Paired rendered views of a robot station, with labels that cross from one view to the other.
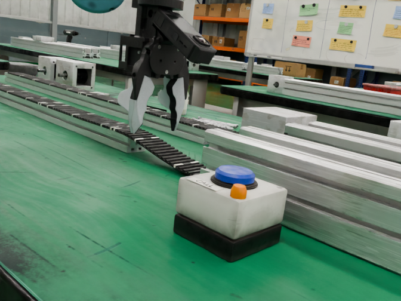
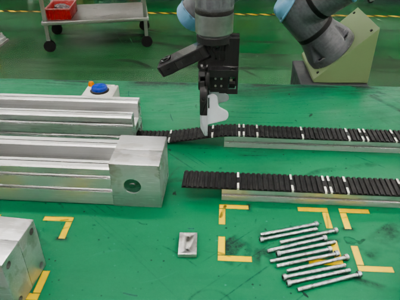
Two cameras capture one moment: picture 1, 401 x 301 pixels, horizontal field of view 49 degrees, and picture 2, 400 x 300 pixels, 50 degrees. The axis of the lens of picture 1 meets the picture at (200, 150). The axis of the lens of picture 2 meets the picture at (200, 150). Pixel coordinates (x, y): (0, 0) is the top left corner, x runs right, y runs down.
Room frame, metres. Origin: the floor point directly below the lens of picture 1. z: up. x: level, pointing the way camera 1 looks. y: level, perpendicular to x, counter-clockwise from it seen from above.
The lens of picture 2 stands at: (1.36, -0.46, 1.30)
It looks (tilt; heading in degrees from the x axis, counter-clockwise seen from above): 33 degrees down; 142
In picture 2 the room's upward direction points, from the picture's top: straight up
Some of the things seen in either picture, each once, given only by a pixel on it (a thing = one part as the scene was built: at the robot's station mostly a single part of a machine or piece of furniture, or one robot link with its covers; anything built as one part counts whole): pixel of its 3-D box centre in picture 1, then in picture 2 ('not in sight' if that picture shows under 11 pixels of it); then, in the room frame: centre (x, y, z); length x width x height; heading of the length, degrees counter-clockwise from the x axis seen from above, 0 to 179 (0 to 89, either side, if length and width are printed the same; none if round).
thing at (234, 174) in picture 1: (234, 178); (99, 89); (0.42, -0.04, 0.84); 0.04 x 0.04 x 0.02
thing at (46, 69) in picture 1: (52, 70); not in sight; (1.58, 0.56, 0.83); 0.11 x 0.10 x 0.10; 134
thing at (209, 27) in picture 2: not in sight; (214, 23); (0.71, 0.09, 1.05); 0.08 x 0.08 x 0.05
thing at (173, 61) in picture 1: (154, 38); (217, 62); (0.72, 0.09, 0.97); 0.09 x 0.08 x 0.12; 47
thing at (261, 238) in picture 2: not in sight; (288, 234); (1.03, 0.00, 0.78); 0.11 x 0.01 x 0.01; 67
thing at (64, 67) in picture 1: (72, 75); not in sight; (1.49, 0.46, 0.83); 0.11 x 0.10 x 0.10; 141
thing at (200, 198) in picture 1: (235, 207); (100, 102); (0.43, -0.04, 0.81); 0.10 x 0.08 x 0.06; 137
